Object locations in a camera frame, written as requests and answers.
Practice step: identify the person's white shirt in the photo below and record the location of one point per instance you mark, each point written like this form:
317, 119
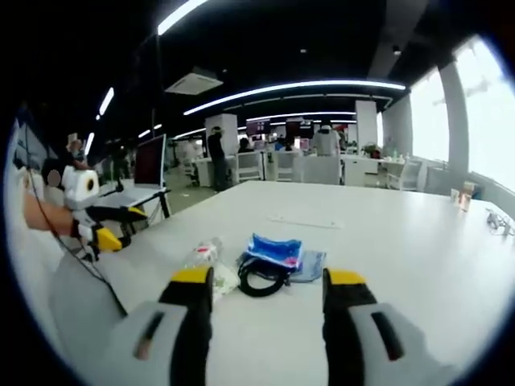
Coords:
28, 261

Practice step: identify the blue plastic bag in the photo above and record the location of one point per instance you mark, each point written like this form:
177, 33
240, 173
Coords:
273, 249

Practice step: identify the white green-printed packet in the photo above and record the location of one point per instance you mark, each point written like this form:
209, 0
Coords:
225, 281

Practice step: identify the clear plastic snack packet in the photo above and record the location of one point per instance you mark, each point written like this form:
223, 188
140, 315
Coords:
203, 251

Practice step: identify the long curved ceiling light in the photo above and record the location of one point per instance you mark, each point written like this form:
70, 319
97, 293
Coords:
297, 86

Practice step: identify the straight ceiling light strip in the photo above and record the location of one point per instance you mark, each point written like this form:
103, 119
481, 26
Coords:
177, 16

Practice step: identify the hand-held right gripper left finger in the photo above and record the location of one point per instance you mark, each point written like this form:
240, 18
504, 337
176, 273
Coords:
161, 342

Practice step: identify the short ceiling light strip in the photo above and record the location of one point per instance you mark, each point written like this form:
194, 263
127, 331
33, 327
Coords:
105, 100

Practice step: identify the white table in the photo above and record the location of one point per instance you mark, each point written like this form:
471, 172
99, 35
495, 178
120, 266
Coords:
362, 249

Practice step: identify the ceiling air conditioner vent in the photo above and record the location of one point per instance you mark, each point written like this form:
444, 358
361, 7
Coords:
195, 80

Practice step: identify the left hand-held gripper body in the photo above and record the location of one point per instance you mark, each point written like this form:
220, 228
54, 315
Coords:
76, 189

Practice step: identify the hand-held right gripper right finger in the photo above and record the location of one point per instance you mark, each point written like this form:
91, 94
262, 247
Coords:
362, 342

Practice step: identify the white framed monitor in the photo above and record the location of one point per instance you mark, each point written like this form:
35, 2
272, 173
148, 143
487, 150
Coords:
149, 163

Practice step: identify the small orange white box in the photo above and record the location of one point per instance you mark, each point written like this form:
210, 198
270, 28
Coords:
464, 197

